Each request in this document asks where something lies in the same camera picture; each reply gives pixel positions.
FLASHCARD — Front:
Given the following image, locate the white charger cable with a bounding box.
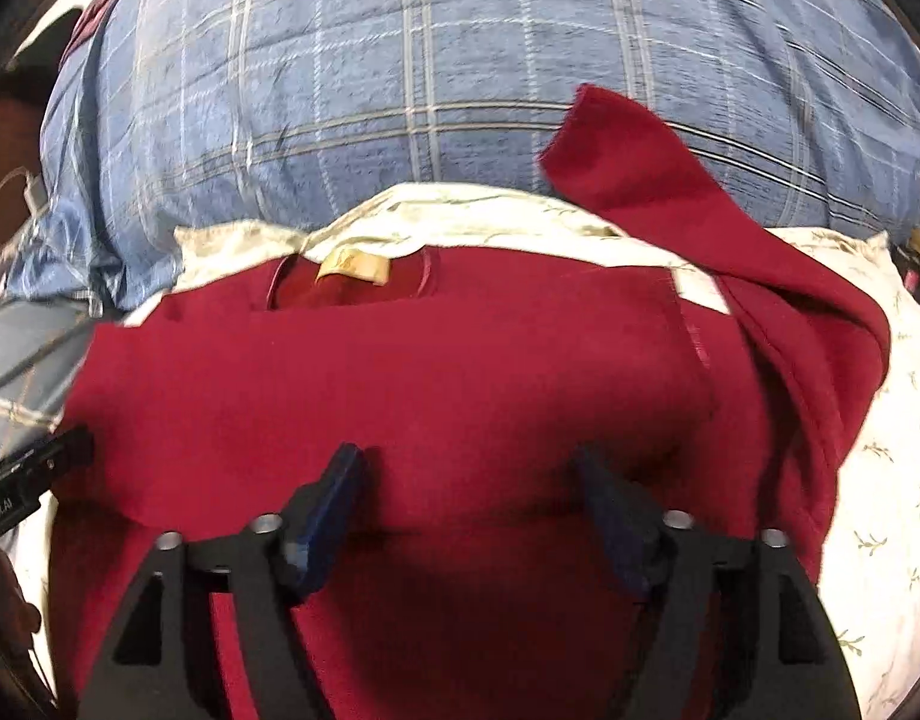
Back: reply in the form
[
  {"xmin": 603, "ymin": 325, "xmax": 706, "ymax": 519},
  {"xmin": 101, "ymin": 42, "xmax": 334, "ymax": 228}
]
[{"xmin": 0, "ymin": 169, "xmax": 50, "ymax": 220}]

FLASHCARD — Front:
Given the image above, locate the cream floral pillow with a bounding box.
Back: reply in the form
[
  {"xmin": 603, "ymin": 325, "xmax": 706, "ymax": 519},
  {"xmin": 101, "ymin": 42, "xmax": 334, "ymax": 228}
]
[{"xmin": 10, "ymin": 184, "xmax": 920, "ymax": 720}]

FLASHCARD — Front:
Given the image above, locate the grey plaid bed sheet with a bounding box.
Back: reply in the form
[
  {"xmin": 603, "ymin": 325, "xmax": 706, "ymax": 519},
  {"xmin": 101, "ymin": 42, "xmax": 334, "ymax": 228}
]
[{"xmin": 0, "ymin": 304, "xmax": 101, "ymax": 458}]

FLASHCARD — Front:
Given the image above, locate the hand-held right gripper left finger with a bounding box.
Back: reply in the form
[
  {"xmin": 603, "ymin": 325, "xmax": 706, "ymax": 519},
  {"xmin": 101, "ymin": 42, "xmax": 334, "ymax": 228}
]
[{"xmin": 77, "ymin": 442, "xmax": 371, "ymax": 720}]

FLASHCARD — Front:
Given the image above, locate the red shirt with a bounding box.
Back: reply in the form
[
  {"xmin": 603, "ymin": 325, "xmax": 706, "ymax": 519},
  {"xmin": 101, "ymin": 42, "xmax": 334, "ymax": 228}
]
[{"xmin": 47, "ymin": 84, "xmax": 892, "ymax": 720}]

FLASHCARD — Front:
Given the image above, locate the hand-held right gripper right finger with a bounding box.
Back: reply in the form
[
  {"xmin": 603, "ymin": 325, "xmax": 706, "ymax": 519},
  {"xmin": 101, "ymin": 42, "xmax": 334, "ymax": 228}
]
[{"xmin": 576, "ymin": 446, "xmax": 863, "ymax": 720}]

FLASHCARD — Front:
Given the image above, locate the maroon patterned cloth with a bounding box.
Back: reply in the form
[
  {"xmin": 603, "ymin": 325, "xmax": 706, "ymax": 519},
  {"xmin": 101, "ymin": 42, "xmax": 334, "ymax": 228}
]
[{"xmin": 59, "ymin": 0, "xmax": 184, "ymax": 61}]

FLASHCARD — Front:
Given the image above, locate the blue plaid quilt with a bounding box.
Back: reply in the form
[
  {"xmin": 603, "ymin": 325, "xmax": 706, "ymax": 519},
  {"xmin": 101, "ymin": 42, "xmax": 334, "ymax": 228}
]
[{"xmin": 6, "ymin": 0, "xmax": 920, "ymax": 316}]

